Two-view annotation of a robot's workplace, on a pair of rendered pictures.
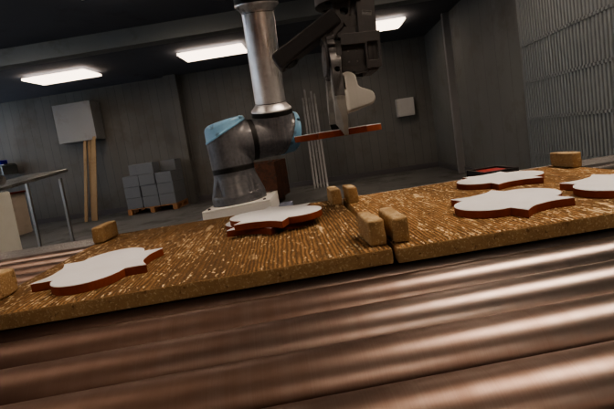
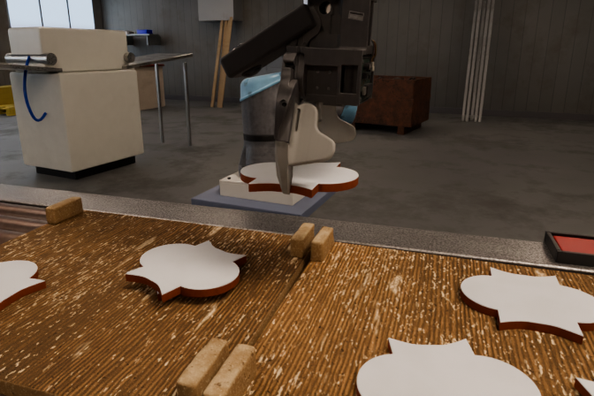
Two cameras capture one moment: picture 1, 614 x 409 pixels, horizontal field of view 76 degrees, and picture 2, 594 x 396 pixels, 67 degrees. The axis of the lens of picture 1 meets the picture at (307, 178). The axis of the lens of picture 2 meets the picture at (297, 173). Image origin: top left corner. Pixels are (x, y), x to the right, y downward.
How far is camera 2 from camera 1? 31 cm
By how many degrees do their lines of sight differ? 23
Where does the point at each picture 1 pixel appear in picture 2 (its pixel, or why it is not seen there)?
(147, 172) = (276, 65)
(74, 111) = not seen: outside the picture
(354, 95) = (306, 142)
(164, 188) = not seen: hidden behind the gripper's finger
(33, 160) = (174, 34)
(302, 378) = not seen: outside the picture
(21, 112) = not seen: outside the picture
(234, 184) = (259, 156)
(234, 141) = (268, 104)
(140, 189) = not seen: hidden behind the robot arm
